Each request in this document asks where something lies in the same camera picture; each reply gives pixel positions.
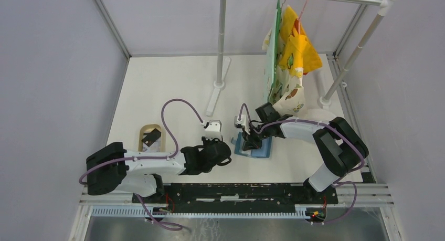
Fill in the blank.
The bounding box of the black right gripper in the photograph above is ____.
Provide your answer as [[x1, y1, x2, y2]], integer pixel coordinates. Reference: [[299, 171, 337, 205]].
[[242, 122, 271, 151]]

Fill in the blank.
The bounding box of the beige oval card tray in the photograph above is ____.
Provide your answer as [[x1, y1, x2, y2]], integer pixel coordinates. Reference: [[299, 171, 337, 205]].
[[138, 124, 165, 153]]

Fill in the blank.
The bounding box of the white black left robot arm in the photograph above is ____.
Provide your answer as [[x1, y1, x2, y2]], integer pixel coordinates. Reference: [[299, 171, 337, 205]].
[[79, 139, 231, 203]]

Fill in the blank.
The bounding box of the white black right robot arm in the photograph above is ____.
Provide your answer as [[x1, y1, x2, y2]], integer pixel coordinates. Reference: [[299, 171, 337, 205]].
[[234, 102, 369, 203]]

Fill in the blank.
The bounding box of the white cartoon print garment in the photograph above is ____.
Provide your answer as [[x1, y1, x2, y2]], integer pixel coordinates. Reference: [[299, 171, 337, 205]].
[[268, 37, 308, 116]]

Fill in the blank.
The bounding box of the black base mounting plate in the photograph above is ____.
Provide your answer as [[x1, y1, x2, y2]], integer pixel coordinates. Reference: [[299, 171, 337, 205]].
[[143, 183, 338, 213]]

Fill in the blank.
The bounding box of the silver white clothes rack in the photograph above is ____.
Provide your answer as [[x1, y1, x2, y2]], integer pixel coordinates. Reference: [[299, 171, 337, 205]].
[[206, 0, 400, 117]]

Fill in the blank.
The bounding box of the mint cartoon print cloth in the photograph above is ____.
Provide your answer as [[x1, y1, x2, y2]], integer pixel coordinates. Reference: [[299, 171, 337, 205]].
[[262, 10, 277, 102]]

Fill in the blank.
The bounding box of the yellow child shirt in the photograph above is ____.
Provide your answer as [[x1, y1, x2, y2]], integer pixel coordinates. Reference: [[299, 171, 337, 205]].
[[278, 6, 323, 78]]

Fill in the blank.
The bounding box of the pink clothes hanger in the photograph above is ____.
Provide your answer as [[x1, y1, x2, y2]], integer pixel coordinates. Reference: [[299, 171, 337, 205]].
[[281, 0, 311, 35]]

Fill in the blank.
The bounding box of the green clothes hanger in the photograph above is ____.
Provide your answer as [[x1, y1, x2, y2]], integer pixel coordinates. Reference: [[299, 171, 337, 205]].
[[273, 0, 282, 83]]

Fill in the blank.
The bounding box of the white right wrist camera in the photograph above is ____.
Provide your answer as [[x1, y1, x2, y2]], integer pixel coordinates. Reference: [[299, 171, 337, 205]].
[[234, 114, 248, 130]]

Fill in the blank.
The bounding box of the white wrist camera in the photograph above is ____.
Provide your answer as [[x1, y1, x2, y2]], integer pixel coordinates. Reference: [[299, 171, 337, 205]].
[[234, 114, 248, 130], [203, 120, 223, 141]]

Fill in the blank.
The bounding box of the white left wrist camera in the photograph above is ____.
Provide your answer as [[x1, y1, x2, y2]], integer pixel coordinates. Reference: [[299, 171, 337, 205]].
[[203, 120, 223, 141]]

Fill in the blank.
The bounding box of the white slotted cable duct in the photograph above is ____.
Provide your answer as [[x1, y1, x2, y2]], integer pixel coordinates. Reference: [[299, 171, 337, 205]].
[[91, 206, 310, 220]]

